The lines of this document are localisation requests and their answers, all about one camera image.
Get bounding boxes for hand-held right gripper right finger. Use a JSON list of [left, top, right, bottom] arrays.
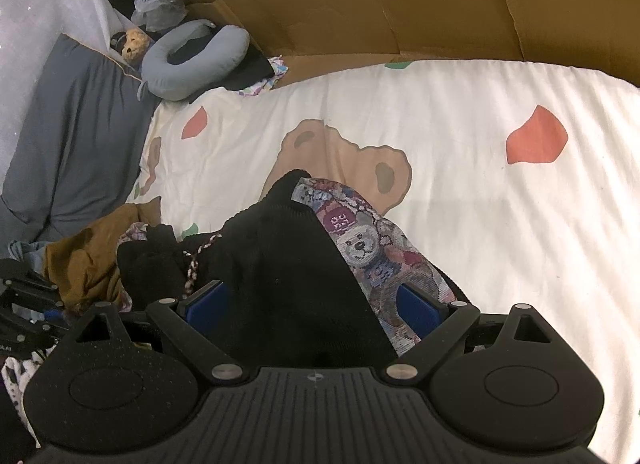
[[385, 281, 568, 386]]

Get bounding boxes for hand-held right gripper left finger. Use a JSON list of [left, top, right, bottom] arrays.
[[65, 280, 251, 386]]

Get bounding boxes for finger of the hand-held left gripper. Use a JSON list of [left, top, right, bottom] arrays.
[[0, 259, 63, 295], [0, 305, 71, 345]]

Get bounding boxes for black shorts with bear print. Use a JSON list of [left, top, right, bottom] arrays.
[[117, 169, 471, 360]]

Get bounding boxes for black white patterned cloth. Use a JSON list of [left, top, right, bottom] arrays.
[[0, 344, 56, 420]]

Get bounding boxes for brown garment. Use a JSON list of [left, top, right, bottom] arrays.
[[42, 196, 163, 312]]

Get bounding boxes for cream bear print bed sheet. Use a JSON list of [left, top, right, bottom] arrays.
[[125, 58, 640, 464]]

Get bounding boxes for white floral cloth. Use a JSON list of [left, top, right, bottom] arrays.
[[239, 56, 290, 94]]

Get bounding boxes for grey neck pillow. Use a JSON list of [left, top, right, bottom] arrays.
[[140, 18, 251, 102]]

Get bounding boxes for small teddy bear toy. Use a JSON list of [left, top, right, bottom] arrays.
[[110, 28, 151, 67]]

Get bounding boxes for clear plastic bag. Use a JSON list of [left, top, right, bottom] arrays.
[[131, 0, 187, 33]]

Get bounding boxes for folded brown cardboard sheet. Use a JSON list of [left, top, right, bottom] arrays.
[[182, 0, 640, 89]]

